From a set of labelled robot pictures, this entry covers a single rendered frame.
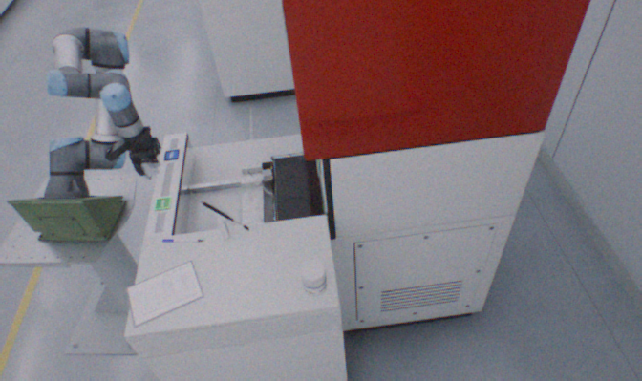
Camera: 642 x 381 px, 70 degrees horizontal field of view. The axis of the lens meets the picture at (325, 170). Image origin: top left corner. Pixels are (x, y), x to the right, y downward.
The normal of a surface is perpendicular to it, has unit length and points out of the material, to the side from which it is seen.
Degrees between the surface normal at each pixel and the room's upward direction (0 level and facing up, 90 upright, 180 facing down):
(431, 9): 90
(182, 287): 0
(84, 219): 90
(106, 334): 0
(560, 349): 0
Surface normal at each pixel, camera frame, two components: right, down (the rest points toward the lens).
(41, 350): -0.07, -0.70
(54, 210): -0.05, 0.71
